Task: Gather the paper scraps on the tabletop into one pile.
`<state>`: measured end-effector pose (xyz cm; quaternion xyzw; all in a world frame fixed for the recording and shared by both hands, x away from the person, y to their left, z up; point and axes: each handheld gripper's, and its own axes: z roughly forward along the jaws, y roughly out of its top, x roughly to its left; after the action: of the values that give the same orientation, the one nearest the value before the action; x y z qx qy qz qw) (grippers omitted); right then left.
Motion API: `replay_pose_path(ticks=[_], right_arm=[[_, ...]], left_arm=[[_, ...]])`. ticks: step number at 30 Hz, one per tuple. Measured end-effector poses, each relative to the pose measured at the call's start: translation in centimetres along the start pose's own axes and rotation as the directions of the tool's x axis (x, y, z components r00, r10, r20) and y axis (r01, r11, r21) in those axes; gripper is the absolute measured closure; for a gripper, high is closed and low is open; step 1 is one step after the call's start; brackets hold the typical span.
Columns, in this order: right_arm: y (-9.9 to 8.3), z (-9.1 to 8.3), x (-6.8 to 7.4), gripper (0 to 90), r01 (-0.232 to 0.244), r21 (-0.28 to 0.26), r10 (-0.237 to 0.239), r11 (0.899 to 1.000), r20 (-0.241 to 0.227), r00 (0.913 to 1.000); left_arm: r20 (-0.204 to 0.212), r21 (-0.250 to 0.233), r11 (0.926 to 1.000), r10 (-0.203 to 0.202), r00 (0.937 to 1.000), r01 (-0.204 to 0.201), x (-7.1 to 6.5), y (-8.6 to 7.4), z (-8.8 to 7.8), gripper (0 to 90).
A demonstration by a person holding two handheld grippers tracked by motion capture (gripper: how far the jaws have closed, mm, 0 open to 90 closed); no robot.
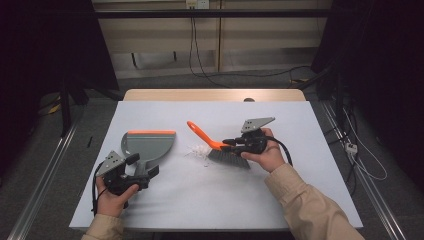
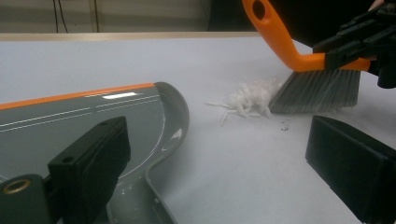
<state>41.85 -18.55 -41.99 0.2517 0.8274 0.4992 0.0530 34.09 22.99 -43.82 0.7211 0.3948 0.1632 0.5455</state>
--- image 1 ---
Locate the black curtain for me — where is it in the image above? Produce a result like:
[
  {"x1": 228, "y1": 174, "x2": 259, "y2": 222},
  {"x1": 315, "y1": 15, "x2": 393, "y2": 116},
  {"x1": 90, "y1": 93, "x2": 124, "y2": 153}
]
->
[
  {"x1": 309, "y1": 0, "x2": 424, "y2": 191},
  {"x1": 0, "y1": 0, "x2": 120, "y2": 181}
]

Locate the hand-held gripper black cable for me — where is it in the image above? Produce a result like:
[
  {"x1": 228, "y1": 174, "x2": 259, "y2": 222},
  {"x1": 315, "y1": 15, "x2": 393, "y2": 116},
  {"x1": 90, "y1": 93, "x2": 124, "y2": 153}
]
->
[
  {"x1": 264, "y1": 135, "x2": 295, "y2": 168},
  {"x1": 90, "y1": 161, "x2": 109, "y2": 217}
]

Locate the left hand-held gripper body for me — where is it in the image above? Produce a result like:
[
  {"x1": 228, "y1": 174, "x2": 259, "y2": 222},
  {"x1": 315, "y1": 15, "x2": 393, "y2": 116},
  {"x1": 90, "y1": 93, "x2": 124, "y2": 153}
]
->
[{"x1": 95, "y1": 150, "x2": 152, "y2": 197}]

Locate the left hand-held gripper black cable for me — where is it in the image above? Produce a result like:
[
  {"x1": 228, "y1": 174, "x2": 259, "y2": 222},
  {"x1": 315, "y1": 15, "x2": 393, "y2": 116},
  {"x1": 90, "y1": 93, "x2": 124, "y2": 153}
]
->
[{"x1": 90, "y1": 161, "x2": 109, "y2": 217}]

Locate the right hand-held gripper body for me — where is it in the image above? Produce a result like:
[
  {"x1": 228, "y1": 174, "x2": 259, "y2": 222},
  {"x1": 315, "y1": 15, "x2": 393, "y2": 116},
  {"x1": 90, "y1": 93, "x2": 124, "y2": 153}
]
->
[{"x1": 234, "y1": 116, "x2": 277, "y2": 156}]

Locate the black hanging wall cable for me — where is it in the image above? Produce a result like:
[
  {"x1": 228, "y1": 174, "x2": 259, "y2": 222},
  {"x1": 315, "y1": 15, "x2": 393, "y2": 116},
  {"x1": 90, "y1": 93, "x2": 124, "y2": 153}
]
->
[{"x1": 188, "y1": 16, "x2": 313, "y2": 90}]

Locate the grey dustpan with orange edge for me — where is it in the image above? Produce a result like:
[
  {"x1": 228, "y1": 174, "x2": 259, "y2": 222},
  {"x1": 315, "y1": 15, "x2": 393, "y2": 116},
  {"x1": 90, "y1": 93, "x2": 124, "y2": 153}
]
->
[{"x1": 120, "y1": 129, "x2": 177, "y2": 182}]

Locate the white wall socket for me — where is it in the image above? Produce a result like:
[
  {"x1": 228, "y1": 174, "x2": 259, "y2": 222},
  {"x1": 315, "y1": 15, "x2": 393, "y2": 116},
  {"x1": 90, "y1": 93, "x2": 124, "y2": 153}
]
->
[{"x1": 185, "y1": 0, "x2": 211, "y2": 10}]

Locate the white board mat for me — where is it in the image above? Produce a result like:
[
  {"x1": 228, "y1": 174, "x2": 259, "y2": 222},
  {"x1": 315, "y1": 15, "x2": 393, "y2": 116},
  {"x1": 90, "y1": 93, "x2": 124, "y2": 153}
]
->
[{"x1": 68, "y1": 100, "x2": 364, "y2": 233}]

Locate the wooden table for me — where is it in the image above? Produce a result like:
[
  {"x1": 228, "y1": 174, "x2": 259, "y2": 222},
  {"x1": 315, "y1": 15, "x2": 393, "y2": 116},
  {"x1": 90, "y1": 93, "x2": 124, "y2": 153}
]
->
[{"x1": 122, "y1": 88, "x2": 307, "y2": 103}]

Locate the person's left hand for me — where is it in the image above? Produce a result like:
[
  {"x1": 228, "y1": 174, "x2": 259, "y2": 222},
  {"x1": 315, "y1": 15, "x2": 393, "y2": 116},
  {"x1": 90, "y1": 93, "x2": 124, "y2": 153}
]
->
[{"x1": 95, "y1": 175, "x2": 141, "y2": 219}]

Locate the person's right hand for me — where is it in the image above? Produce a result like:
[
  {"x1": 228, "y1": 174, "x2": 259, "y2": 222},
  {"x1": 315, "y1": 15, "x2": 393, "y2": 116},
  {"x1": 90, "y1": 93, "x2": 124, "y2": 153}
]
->
[{"x1": 240, "y1": 127, "x2": 287, "y2": 174}]

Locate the metal floor rail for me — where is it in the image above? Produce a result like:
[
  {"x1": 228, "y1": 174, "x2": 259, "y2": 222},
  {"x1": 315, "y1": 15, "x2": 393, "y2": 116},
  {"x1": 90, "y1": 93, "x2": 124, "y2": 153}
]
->
[
  {"x1": 6, "y1": 123, "x2": 79, "y2": 240},
  {"x1": 320, "y1": 100, "x2": 407, "y2": 240}
]

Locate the white floor cable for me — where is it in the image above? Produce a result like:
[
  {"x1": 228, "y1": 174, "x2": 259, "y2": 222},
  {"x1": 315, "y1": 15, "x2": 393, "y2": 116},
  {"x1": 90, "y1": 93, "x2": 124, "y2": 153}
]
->
[{"x1": 342, "y1": 107, "x2": 389, "y2": 182}]

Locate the black metal stand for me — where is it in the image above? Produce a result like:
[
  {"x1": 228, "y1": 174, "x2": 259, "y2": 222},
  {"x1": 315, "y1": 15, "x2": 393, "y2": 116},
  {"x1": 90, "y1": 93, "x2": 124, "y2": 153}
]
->
[{"x1": 59, "y1": 74, "x2": 74, "y2": 138}]

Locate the orange brush with grey bristles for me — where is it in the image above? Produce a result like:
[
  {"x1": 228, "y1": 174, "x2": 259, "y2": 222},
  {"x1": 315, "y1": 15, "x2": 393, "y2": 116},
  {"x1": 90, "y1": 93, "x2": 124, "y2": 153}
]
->
[{"x1": 186, "y1": 120, "x2": 252, "y2": 170}]

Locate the pile of white paper scraps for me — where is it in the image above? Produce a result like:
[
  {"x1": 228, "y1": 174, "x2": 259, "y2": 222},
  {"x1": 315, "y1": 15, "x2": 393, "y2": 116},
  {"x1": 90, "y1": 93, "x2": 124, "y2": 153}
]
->
[{"x1": 184, "y1": 143, "x2": 215, "y2": 168}]

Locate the right hand-held gripper black cable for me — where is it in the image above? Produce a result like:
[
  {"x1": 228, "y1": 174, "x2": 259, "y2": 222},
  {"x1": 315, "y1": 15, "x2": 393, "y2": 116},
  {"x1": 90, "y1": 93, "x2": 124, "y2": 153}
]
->
[{"x1": 264, "y1": 135, "x2": 295, "y2": 168}]

